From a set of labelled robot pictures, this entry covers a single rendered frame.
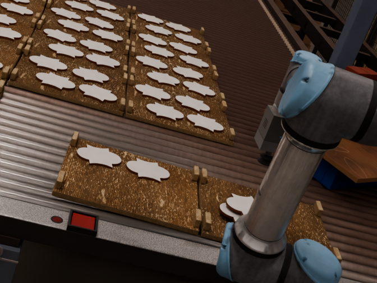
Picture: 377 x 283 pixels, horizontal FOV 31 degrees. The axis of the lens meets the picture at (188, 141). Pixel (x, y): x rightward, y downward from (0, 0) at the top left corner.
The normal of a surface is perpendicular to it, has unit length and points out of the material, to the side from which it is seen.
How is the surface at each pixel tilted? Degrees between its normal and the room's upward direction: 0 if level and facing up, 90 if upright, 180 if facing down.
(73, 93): 0
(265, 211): 100
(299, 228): 0
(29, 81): 0
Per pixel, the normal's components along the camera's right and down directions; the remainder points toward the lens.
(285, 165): -0.62, 0.31
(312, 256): 0.42, -0.80
